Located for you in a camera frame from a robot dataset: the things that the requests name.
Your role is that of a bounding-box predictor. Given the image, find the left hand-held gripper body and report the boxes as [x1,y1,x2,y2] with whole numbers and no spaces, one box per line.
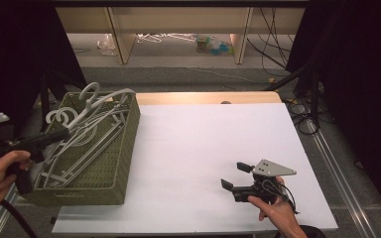
[0,112,50,196]

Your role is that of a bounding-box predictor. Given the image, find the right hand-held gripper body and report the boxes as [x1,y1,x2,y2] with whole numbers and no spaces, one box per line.
[231,159,298,203]

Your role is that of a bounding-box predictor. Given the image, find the grey plastic clothes hanger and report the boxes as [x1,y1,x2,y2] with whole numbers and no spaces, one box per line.
[33,106,130,189]
[33,109,127,189]
[34,81,137,186]

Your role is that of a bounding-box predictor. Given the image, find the green woven basket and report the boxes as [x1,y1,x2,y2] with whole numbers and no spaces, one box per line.
[20,91,142,206]

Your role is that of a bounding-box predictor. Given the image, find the person's right hand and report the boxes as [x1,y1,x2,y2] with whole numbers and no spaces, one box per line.
[247,177,301,231]

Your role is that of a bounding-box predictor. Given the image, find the white table sheet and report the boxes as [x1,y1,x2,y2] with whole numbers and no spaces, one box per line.
[51,102,339,235]

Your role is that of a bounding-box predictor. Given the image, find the black metal stand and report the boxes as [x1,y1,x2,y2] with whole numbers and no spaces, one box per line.
[264,62,322,131]

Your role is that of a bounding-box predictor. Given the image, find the wooden table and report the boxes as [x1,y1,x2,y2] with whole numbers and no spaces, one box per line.
[134,91,283,107]

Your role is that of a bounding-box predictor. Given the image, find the black curtain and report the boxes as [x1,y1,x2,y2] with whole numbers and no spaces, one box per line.
[0,0,88,157]
[286,0,381,226]

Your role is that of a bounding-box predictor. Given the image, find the clear plastic bag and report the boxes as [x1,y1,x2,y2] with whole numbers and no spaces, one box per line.
[96,34,118,57]

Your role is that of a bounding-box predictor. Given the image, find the colourful toy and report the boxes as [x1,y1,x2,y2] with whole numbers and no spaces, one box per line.
[195,35,235,57]

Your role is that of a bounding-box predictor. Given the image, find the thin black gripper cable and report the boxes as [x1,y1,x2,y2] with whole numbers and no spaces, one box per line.
[264,179,301,215]

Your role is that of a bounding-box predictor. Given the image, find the aluminium floor rail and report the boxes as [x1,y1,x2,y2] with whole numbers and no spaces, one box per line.
[306,118,378,238]
[0,184,19,232]

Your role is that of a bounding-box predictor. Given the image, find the thick black cable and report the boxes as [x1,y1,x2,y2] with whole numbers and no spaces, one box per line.
[0,199,38,238]

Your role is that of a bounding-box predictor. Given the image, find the thin grey floor cable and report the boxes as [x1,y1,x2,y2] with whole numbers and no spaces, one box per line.
[188,66,263,84]

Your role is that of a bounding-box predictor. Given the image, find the white wire hangers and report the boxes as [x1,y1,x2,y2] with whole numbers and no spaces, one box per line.
[136,32,197,45]

